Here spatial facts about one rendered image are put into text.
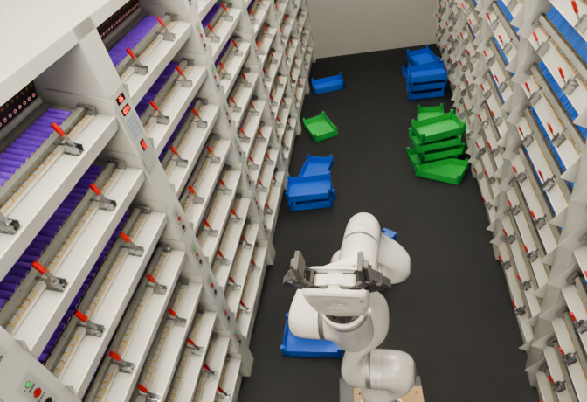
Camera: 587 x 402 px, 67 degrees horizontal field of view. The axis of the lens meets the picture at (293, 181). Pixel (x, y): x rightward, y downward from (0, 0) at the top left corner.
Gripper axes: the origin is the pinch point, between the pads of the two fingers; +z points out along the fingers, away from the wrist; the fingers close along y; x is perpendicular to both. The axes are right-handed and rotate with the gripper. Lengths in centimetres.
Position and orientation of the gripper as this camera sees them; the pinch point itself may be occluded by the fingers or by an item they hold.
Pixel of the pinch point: (328, 263)
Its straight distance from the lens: 65.0
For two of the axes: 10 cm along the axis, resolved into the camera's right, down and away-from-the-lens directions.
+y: -9.7, 0.3, 2.5
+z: -2.2, -5.8, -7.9
